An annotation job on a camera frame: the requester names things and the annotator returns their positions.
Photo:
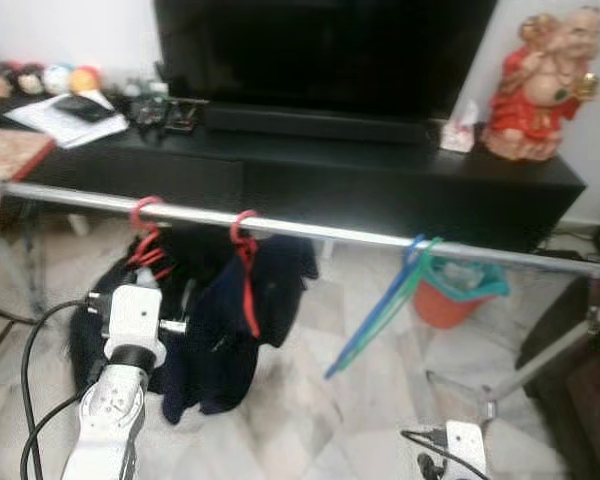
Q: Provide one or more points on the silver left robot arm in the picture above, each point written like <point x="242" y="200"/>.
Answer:
<point x="105" y="420"/>

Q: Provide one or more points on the small grey toy figure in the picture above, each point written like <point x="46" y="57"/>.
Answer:
<point x="132" y="88"/>

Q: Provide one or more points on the orange bin teal liner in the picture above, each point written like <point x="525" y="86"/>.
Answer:
<point x="440" y="305"/>

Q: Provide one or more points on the red plastic hanger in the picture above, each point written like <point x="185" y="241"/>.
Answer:
<point x="135" y="222"/>
<point x="250" y="300"/>

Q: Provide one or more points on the white tissue pack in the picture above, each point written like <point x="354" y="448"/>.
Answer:
<point x="460" y="135"/>

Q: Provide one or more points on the black soundbar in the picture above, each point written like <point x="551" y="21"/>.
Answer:
<point x="310" y="124"/>

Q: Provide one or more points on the white paper stack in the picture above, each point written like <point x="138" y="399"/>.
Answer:
<point x="50" y="122"/>

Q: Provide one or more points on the orange round toy figure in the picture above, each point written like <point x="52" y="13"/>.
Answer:
<point x="85" y="78"/>

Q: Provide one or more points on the black shirt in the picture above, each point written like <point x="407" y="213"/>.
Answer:
<point x="195" y="260"/>

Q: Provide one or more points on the small black box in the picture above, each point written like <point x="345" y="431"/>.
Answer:
<point x="180" y="115"/>

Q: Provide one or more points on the black flat screen television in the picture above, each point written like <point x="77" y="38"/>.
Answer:
<point x="320" y="50"/>

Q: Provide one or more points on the red laughing Buddha statue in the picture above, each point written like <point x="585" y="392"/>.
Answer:
<point x="535" y="110"/>

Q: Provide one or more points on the green white mug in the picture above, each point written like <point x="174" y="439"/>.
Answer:
<point x="158" y="88"/>

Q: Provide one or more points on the black round toy figure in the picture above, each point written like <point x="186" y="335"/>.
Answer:
<point x="30" y="78"/>

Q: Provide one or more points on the black television cabinet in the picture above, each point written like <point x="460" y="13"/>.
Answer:
<point x="380" y="190"/>

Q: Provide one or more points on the blue plastic hanger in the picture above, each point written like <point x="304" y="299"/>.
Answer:
<point x="340" y="362"/>

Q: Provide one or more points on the black pouch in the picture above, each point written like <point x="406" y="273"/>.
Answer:
<point x="83" y="109"/>

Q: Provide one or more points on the pink marble dining table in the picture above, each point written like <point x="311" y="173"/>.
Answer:
<point x="5" y="155"/>

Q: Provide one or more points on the white round toy figure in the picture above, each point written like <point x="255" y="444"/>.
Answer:
<point x="57" y="78"/>

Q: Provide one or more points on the navy shirt orange trim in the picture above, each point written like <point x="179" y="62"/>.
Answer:
<point x="220" y="350"/>

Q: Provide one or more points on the black remote control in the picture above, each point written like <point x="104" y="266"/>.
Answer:
<point x="148" y="115"/>

